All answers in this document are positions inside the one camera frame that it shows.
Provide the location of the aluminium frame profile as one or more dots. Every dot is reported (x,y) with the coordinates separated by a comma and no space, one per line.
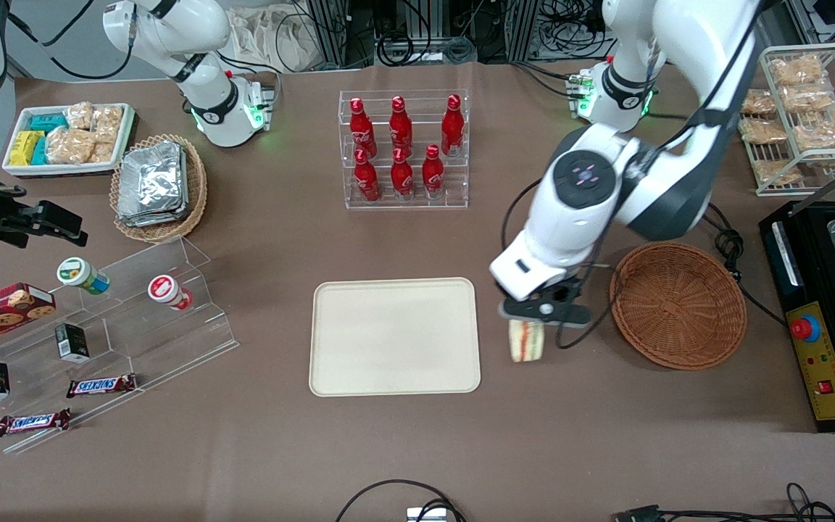
(338,32)

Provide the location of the cream plastic tray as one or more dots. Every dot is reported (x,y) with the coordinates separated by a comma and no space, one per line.
(394,337)

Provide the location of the green lid yogurt cup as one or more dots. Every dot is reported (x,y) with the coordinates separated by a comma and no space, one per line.
(78,273)

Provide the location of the silver foil pack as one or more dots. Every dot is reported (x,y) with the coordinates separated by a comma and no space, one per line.
(184,206)
(151,177)

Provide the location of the red cola bottle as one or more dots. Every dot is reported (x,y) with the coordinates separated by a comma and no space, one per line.
(367,181)
(402,180)
(362,134)
(433,177)
(401,130)
(452,130)

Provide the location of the triangle sandwich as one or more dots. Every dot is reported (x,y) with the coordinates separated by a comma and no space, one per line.
(526,344)

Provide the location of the teal snack packet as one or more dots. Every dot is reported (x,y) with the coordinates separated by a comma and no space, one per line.
(40,151)
(48,122)

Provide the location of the clear bag of fried snacks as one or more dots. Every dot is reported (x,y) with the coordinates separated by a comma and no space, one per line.
(809,98)
(798,70)
(773,170)
(759,103)
(823,127)
(762,130)

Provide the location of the round brown wicker basket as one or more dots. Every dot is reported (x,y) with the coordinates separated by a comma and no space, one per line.
(678,308)

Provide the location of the small silver device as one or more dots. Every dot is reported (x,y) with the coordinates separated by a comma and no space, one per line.
(426,515)

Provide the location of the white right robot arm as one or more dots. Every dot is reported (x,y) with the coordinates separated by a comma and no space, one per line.
(211,109)

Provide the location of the white cloth bag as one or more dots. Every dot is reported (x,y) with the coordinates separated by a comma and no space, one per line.
(272,36)

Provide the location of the yellow snack packet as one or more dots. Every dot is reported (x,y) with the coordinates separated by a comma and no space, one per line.
(24,147)

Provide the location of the snickers bar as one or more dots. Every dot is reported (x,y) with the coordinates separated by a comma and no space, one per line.
(101,386)
(32,422)

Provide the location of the red lid yogurt cup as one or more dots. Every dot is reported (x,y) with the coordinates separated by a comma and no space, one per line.
(166,291)

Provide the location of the white rectangular snack tray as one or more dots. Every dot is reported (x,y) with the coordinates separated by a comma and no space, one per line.
(124,138)

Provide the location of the clear bag of rice crackers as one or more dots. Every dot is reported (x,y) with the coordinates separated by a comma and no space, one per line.
(107,123)
(103,152)
(80,115)
(69,146)

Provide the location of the clear acrylic bottle rack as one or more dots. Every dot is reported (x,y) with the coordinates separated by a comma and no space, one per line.
(454,190)

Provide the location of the red cookie box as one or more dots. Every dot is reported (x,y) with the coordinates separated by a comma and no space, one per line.
(1,312)

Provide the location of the oval tan wicker basket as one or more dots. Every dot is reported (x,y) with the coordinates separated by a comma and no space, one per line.
(196,192)

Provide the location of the red emergency stop button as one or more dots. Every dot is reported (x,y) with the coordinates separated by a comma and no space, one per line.
(805,328)

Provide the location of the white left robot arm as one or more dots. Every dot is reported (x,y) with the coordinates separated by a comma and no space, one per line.
(584,217)

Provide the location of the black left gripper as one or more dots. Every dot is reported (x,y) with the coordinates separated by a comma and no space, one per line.
(563,293)

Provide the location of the clear acrylic stepped shelf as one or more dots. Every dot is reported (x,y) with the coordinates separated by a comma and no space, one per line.
(149,344)

